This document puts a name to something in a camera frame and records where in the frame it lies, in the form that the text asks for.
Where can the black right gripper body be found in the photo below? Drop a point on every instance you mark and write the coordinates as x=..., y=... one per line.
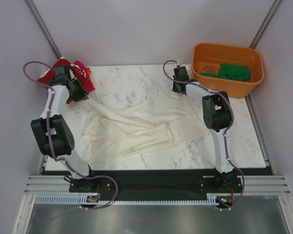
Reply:
x=175, y=88

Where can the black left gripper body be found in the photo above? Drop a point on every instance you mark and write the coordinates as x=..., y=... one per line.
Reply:
x=78, y=91

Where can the cream white t shirt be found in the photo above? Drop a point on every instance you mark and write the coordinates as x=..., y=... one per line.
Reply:
x=163, y=123

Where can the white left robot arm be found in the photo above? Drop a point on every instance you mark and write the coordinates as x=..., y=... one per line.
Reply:
x=53, y=135

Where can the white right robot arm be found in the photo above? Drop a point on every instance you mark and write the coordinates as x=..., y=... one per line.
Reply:
x=218, y=118

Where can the pink folded t shirt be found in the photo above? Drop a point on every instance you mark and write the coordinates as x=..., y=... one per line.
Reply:
x=82, y=76

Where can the dark red folded t shirt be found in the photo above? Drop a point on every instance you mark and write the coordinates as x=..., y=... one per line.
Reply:
x=51, y=78

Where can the orange folded t shirt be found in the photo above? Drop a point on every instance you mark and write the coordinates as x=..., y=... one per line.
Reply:
x=88, y=71

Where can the orange plastic basket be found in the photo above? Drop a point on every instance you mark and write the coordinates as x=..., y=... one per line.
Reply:
x=208, y=58

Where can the green t shirt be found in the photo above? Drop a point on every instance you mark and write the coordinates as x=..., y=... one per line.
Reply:
x=226, y=71

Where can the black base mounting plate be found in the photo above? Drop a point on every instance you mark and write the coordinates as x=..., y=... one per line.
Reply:
x=149, y=184

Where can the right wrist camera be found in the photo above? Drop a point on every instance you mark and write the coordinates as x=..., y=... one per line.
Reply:
x=180, y=73

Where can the left corner aluminium post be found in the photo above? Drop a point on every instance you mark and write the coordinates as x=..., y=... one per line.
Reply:
x=43, y=27

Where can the corner aluminium post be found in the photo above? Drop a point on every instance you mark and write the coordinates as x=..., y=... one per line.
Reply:
x=265, y=23
x=43, y=27

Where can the white slotted cable duct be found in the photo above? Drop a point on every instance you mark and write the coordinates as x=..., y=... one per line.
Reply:
x=94, y=199

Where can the aluminium frame rail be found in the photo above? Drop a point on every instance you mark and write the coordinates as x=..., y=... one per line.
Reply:
x=254, y=185

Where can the right corner aluminium post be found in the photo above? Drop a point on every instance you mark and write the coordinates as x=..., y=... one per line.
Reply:
x=265, y=23

